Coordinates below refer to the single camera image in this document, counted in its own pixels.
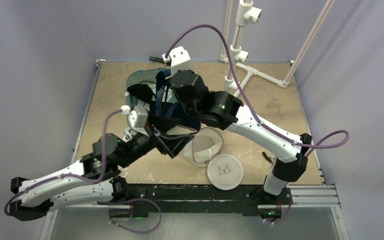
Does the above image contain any navy blue lace bra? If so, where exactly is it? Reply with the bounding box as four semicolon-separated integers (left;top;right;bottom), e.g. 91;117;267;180
148;74;202;133

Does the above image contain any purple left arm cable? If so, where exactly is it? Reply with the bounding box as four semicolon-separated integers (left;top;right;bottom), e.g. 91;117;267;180
3;109;125;217

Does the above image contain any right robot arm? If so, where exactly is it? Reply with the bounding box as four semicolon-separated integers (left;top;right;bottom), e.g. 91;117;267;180
169;70;312;204

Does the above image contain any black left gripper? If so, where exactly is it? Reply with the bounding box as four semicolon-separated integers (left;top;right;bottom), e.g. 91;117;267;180
117;109;194;169

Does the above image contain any red handled adjustable wrench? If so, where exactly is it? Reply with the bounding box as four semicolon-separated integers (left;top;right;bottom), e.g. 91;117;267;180
122;128;133;142

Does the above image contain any pale mint white bra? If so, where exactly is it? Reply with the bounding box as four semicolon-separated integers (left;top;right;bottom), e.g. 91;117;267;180
158;89;176;103

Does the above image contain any white PVC pipe frame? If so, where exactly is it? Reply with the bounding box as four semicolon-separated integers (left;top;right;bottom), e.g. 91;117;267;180
222;0;335;88

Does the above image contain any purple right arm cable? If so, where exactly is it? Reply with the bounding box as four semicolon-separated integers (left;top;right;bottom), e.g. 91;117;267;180
164;24;350;157

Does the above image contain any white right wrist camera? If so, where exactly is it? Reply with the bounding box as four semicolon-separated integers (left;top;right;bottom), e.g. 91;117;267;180
162;46;193;76

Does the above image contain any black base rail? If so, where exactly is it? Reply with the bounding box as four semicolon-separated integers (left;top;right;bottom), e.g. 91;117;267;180
98;183;293;218

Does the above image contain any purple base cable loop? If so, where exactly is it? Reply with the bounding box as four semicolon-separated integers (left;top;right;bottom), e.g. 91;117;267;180
108;198;163;234

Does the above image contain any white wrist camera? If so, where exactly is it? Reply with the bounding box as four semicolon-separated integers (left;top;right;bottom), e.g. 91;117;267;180
162;46;193;76
120;105;149;136

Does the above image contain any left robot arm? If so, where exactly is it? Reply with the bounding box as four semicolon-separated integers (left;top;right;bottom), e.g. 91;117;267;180
4;125;195;222

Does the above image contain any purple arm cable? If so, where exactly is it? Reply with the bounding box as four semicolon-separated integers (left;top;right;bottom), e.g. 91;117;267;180
3;109;125;217
164;24;350;157

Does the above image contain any teal transparent plastic tub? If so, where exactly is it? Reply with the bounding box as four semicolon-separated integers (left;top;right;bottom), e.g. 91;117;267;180
125;67;171;106

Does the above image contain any black garment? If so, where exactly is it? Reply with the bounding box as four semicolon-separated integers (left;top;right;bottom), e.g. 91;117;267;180
127;84;155;103

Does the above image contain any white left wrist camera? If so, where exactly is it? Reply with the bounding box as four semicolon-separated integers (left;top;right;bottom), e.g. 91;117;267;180
120;105;149;136

